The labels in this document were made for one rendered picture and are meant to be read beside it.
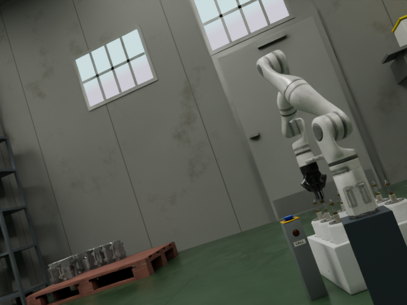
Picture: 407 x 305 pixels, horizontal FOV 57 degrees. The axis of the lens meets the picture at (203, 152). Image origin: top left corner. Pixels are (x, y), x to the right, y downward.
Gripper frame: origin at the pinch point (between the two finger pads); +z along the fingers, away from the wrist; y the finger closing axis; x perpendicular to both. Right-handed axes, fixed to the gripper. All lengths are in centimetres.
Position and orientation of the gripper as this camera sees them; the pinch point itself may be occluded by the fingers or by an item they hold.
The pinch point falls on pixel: (319, 195)
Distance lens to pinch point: 169.5
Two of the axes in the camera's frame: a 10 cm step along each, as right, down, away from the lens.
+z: 3.3, 9.4, -1.2
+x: 3.0, -2.2, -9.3
